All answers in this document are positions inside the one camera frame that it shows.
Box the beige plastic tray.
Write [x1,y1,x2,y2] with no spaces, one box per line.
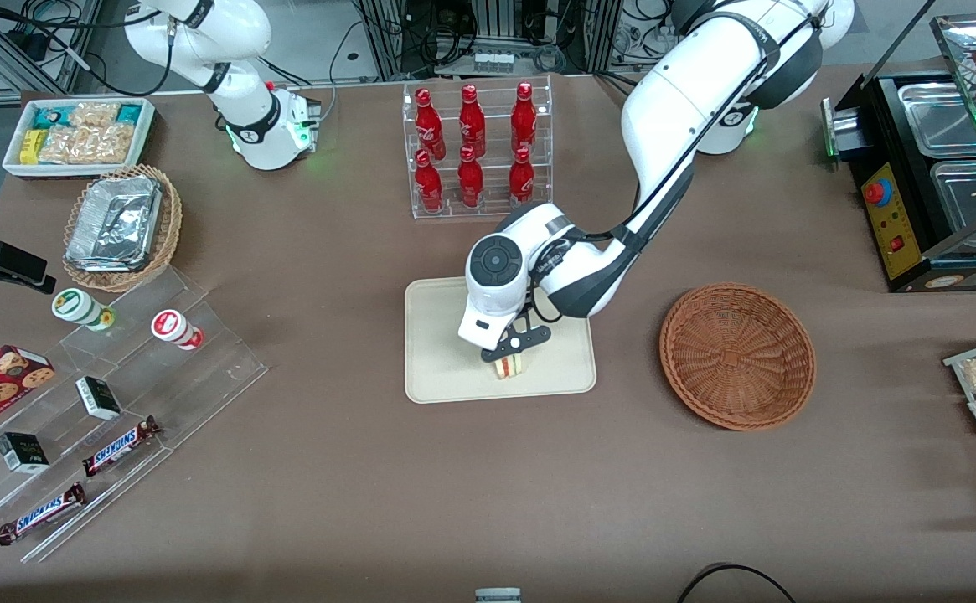
[404,269,598,405]

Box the round brown wicker basket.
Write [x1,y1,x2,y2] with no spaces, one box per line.
[658,282,818,433]

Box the oval light wicker basket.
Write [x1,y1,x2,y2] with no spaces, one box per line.
[62,163,183,293]

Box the clear acrylic bottle rack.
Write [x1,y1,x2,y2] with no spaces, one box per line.
[401,75,555,221]

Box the red cola bottle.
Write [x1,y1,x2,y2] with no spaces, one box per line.
[413,150,445,214]
[458,84,488,159]
[457,146,485,209]
[510,81,538,154]
[508,147,536,211]
[415,88,447,161]

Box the clear acrylic step display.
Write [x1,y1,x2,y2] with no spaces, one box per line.
[0,265,270,564]

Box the red lid white cup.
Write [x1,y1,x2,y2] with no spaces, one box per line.
[150,308,204,351]

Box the aluminium foil container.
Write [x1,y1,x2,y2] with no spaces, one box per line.
[65,175,163,272]

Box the snickers chocolate bar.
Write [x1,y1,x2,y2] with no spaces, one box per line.
[0,482,88,547]
[81,415,162,478]

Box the small black box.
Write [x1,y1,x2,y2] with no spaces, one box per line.
[0,431,51,475]
[75,375,123,421]

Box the green lid white cup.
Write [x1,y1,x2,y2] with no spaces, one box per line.
[51,287,116,332]

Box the black food warmer machine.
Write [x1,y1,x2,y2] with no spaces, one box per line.
[820,0,976,294]

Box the clear cracker bag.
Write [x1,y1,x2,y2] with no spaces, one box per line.
[68,101,121,129]
[39,123,138,165]

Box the white rectangular snack box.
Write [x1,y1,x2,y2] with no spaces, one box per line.
[2,96,157,179]

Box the black cable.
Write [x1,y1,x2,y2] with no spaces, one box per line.
[675,563,799,603]

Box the aluminium equipment frame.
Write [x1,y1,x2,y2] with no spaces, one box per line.
[352,0,624,81]

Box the black camera clamp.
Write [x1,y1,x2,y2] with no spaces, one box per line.
[0,224,58,296]

